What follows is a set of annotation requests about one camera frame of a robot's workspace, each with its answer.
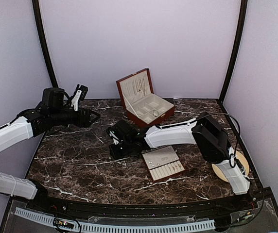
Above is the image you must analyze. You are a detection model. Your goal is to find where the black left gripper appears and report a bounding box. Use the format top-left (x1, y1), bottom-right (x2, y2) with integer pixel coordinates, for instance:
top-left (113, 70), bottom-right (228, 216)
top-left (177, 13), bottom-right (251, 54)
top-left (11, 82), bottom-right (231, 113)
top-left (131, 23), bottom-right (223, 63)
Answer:
top-left (50, 106), bottom-right (100, 128)

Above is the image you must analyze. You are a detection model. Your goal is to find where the red jewelry tray insert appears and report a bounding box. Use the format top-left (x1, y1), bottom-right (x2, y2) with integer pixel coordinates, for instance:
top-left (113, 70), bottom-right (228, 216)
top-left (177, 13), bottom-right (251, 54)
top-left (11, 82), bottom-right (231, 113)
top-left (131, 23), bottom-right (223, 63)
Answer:
top-left (142, 146), bottom-right (185, 182)

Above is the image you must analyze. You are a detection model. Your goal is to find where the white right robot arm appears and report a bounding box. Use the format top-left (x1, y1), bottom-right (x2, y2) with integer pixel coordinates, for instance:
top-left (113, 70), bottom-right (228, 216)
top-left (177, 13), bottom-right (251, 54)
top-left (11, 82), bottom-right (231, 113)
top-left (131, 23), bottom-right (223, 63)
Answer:
top-left (106, 112), bottom-right (251, 211)

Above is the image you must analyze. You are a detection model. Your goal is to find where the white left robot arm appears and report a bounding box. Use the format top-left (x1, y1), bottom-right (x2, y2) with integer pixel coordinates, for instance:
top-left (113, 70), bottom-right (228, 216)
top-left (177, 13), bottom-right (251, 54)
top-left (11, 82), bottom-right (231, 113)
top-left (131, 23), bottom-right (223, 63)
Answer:
top-left (0, 85), bottom-right (100, 212)

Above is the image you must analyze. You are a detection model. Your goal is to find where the red wooden jewelry box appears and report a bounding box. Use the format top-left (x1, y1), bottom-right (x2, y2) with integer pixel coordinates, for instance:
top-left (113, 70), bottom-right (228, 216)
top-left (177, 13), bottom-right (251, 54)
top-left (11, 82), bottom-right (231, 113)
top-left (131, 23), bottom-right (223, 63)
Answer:
top-left (116, 68), bottom-right (175, 128)

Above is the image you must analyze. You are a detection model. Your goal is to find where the beige round plate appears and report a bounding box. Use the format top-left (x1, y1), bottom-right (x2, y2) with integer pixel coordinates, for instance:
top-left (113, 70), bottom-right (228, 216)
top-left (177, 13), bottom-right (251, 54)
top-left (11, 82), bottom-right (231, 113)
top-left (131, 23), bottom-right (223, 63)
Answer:
top-left (211, 151), bottom-right (250, 183)

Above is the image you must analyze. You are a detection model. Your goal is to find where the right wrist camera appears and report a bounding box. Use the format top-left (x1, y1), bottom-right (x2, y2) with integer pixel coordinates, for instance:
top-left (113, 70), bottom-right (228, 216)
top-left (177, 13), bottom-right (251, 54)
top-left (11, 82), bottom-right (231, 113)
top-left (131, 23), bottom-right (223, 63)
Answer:
top-left (106, 127), bottom-right (120, 145)

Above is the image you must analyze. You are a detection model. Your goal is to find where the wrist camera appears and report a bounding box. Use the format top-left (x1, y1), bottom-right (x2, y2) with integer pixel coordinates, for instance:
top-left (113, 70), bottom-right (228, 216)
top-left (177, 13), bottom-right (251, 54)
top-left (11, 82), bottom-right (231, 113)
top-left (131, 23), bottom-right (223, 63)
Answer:
top-left (106, 127), bottom-right (120, 145)
top-left (70, 84), bottom-right (88, 111)

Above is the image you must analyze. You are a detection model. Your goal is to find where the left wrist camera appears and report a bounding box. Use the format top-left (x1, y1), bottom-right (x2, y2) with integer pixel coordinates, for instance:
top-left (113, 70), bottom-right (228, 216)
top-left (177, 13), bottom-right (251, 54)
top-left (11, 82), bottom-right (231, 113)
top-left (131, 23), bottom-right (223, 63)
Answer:
top-left (70, 84), bottom-right (88, 111)

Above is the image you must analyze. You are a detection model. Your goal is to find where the left black frame post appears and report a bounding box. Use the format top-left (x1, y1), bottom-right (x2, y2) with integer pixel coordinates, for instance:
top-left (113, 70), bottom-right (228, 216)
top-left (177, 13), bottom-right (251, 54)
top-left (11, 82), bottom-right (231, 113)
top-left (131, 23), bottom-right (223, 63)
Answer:
top-left (31, 0), bottom-right (63, 104)

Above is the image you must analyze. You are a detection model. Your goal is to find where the white slotted cable duct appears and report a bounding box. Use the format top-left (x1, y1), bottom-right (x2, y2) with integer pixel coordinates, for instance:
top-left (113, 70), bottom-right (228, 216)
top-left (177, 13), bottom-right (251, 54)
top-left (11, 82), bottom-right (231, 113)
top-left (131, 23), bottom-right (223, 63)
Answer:
top-left (14, 207), bottom-right (215, 233)

